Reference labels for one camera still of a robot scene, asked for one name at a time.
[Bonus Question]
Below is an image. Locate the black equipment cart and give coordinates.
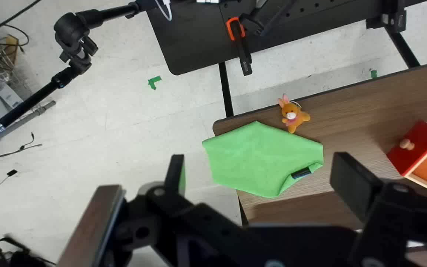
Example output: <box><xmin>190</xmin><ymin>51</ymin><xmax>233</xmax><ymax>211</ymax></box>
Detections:
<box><xmin>144</xmin><ymin>0</ymin><xmax>427</xmax><ymax>119</ymax></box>

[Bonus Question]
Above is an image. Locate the thin black floor cable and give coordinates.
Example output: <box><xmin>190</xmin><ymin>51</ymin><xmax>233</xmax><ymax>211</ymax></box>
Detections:
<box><xmin>0</xmin><ymin>131</ymin><xmax>45</xmax><ymax>168</ymax></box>

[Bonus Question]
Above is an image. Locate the camera tripod stand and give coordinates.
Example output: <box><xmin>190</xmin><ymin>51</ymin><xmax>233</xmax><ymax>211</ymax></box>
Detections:
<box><xmin>0</xmin><ymin>0</ymin><xmax>149</xmax><ymax>161</ymax></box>

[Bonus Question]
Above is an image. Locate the grey metal rod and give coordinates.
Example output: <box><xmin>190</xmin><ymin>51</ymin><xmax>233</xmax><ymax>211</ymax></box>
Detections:
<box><xmin>14</xmin><ymin>100</ymin><xmax>58</xmax><ymax>127</ymax></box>

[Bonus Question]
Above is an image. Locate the small orange plush toy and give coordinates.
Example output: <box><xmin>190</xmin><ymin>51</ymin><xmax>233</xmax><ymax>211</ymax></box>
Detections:
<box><xmin>278</xmin><ymin>94</ymin><xmax>313</xmax><ymax>136</ymax></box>

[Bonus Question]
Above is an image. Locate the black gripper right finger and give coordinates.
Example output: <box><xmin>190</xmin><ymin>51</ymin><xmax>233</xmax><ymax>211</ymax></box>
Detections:
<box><xmin>330</xmin><ymin>152</ymin><xmax>427</xmax><ymax>267</ymax></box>

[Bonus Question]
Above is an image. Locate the wooden drawer with red front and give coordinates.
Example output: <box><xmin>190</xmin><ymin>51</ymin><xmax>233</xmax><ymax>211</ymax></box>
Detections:
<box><xmin>386</xmin><ymin>119</ymin><xmax>427</xmax><ymax>196</ymax></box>

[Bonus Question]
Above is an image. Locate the orange handled bar clamp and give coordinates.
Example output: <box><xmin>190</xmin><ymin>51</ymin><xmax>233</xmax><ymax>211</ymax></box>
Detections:
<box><xmin>224</xmin><ymin>15</ymin><xmax>256</xmax><ymax>78</ymax></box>

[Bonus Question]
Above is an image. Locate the flat camera mount plate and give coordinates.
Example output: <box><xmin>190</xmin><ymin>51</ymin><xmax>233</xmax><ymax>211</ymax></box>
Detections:
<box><xmin>57</xmin><ymin>184</ymin><xmax>128</xmax><ymax>267</ymax></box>

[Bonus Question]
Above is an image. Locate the green tape mark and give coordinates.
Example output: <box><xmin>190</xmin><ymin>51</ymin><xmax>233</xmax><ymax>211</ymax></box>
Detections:
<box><xmin>147</xmin><ymin>75</ymin><xmax>164</xmax><ymax>93</ymax></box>

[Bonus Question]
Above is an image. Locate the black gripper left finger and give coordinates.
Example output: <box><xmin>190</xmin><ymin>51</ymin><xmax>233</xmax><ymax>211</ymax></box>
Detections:
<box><xmin>146</xmin><ymin>153</ymin><xmax>275</xmax><ymax>267</ymax></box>

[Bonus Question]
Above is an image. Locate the green cloth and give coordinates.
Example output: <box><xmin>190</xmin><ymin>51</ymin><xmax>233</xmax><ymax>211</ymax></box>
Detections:
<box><xmin>202</xmin><ymin>121</ymin><xmax>327</xmax><ymax>201</ymax></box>

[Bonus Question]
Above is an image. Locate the small black object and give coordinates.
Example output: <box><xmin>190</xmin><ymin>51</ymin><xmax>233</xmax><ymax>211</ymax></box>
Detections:
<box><xmin>291</xmin><ymin>167</ymin><xmax>313</xmax><ymax>182</ymax></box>

